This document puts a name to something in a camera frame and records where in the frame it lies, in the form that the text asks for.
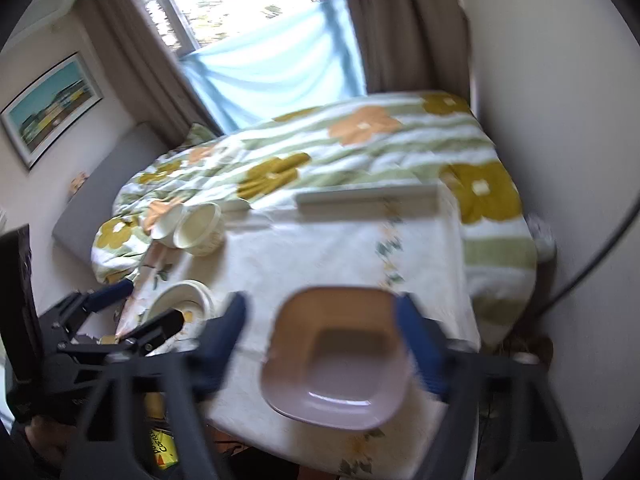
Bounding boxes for dark upright panel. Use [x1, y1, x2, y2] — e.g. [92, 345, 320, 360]
[0, 227, 45, 411]

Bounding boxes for white plate with cartoon print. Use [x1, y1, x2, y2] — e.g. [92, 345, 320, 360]
[147, 280, 217, 342]

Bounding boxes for white floral tablecloth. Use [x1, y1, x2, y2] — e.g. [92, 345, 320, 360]
[115, 205, 481, 478]

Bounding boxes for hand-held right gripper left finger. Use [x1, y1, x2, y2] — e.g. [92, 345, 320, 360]
[62, 292, 248, 480]

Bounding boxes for grey padded headboard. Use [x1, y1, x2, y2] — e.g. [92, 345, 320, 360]
[52, 121, 168, 263]

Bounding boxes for cream round bowl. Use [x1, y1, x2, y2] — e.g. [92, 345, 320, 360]
[172, 202, 226, 256]

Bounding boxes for pink square bowl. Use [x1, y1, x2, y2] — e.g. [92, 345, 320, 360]
[260, 286, 416, 431]

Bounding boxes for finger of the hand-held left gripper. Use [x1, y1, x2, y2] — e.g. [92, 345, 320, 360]
[117, 308, 185, 357]
[82, 280, 135, 313]

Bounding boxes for green striped pillow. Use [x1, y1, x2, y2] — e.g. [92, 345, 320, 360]
[182, 122, 221, 148]

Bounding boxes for floral green striped blanket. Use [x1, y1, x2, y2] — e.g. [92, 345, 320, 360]
[91, 91, 538, 346]

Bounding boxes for brown curtain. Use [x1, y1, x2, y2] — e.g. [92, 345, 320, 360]
[87, 0, 226, 146]
[335, 0, 473, 96]

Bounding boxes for white round bowl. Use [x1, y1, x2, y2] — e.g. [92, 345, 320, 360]
[150, 205, 188, 250]

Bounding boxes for light blue cloth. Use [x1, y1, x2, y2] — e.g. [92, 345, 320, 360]
[180, 0, 366, 133]

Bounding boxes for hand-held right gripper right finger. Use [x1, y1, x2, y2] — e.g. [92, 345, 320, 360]
[397, 292, 583, 480]

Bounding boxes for yellow box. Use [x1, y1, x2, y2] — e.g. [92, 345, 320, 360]
[149, 427, 182, 470]

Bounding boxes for framed picture of houses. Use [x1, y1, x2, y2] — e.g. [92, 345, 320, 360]
[0, 51, 103, 170]

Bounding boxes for person's left hand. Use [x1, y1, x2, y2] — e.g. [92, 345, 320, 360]
[27, 417, 77, 457]

